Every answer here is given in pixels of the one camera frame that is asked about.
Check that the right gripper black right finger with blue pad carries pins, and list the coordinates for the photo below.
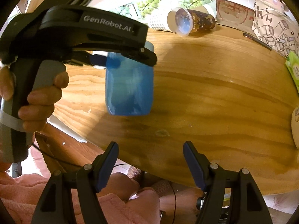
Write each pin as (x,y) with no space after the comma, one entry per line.
(246,203)

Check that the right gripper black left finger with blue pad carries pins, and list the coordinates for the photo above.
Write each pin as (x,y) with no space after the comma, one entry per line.
(56,205)

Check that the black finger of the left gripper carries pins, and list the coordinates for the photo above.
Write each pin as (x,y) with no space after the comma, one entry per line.
(100,59)

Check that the blue translucent plastic cup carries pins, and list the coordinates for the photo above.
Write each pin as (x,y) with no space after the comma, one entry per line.
(129,86)

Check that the grey checked paper cup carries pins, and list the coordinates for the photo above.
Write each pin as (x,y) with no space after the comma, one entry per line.
(164,22)

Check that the dark patterned clear-lid cup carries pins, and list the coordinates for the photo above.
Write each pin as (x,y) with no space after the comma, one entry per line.
(189,21)

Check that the person's left hand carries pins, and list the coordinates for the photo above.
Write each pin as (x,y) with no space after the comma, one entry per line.
(41,101)

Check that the green leaf printed poster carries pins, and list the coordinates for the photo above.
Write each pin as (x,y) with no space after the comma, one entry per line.
(142,10)

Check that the beige round object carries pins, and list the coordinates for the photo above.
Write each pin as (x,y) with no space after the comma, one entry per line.
(295,126)

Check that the green tissue pack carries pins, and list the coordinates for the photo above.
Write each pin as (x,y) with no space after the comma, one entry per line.
(292,64)

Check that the black pen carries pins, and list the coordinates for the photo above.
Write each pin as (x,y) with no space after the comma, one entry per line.
(257,41)

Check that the patterned canvas tote bag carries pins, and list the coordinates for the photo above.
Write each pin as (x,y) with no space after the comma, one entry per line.
(273,26)

